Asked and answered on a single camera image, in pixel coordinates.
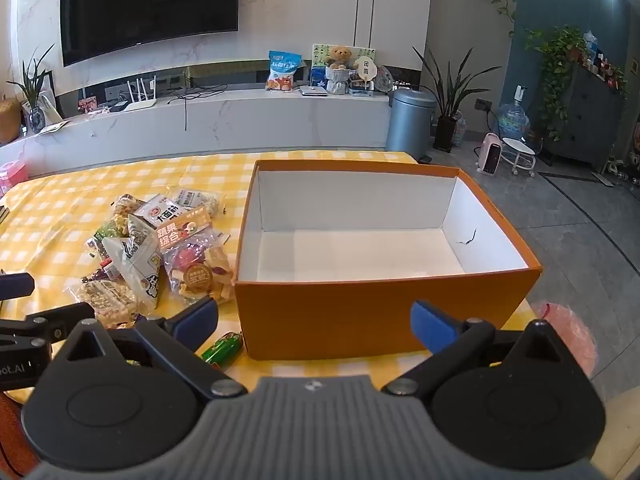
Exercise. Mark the white round stool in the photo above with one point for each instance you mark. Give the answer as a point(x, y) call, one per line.
point(517, 152)

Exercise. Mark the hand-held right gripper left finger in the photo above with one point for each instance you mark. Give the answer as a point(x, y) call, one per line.
point(200, 316)

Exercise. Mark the grey drawer cabinet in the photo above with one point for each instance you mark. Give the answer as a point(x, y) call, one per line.
point(585, 115)

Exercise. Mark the white round hand fan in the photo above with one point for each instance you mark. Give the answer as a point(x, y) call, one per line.
point(363, 67)

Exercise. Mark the white cartoon snack packet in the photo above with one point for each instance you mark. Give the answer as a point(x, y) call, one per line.
point(137, 266)

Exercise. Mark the small blue box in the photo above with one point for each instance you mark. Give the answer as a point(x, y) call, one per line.
point(318, 79)

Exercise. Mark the white router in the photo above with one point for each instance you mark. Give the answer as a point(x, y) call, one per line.
point(141, 102)

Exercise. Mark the small photo frame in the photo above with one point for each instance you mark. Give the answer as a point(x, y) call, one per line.
point(87, 105)

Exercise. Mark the grey round trash can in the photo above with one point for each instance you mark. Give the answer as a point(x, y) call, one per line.
point(410, 120)

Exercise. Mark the green sausage packet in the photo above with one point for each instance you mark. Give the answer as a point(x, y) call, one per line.
point(222, 349)

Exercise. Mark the woven basket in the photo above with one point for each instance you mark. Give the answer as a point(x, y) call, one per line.
point(7, 122)

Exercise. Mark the pink box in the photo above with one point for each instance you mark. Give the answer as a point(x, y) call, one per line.
point(12, 177)

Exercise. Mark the green picture card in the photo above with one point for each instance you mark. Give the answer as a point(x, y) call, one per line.
point(362, 52)

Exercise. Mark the dark berry snack packet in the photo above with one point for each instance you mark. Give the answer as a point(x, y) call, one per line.
point(102, 270)

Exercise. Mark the blue water jug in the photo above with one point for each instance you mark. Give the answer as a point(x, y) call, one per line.
point(511, 122)

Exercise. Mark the black flat television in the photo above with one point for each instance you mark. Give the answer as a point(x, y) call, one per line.
point(150, 5)

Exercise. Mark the red cap snack packet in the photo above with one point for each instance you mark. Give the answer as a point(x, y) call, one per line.
point(105, 300)

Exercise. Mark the plant in glass vase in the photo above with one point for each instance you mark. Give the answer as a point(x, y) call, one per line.
point(34, 110)

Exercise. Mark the leafy plant black pot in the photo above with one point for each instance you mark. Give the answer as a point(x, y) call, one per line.
point(447, 125)

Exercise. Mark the grey printed snack packet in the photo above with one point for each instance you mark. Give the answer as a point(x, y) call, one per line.
point(197, 200)

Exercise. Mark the marble television bench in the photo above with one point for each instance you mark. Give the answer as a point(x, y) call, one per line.
point(250, 120)

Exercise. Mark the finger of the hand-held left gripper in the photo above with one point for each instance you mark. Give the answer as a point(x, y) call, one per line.
point(15, 287)
point(55, 321)

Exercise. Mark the pink space heater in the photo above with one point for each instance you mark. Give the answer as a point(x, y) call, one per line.
point(490, 155)

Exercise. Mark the pink plastic bag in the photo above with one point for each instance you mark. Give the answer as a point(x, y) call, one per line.
point(570, 335)

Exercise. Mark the clear popcorn snack packet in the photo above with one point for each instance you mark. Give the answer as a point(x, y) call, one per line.
point(122, 212)

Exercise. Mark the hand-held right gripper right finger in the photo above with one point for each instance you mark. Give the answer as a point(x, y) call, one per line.
point(429, 321)

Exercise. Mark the blue snack bag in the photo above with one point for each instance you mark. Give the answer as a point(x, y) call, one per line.
point(284, 72)

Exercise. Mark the green snack packet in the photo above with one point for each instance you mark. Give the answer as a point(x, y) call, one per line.
point(105, 234)

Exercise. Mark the fruit crisps packet orange label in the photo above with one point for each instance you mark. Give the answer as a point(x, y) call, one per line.
point(200, 270)

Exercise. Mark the silver tablet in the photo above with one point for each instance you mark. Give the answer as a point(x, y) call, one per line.
point(313, 91)

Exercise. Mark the orange cardboard box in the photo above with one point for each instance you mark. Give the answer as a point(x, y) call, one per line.
point(325, 321)

